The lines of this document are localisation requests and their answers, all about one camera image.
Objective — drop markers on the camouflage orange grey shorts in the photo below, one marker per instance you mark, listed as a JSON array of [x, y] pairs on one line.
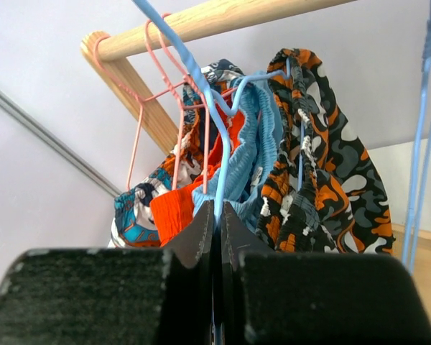
[[324, 193]]

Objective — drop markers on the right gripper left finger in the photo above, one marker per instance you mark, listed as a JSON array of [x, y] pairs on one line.
[[112, 296]]

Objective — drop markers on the blue wire hanger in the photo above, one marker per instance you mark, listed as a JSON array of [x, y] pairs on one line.
[[419, 166], [230, 236]]

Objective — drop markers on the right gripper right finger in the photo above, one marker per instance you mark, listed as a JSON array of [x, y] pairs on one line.
[[314, 298]]

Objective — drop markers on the blue orange patterned shorts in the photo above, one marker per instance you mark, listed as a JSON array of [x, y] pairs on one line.
[[133, 224]]

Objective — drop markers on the wooden clothes rack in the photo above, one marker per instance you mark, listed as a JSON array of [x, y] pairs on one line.
[[161, 114]]

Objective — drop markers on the light blue shorts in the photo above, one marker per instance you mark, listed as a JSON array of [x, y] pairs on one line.
[[251, 162]]

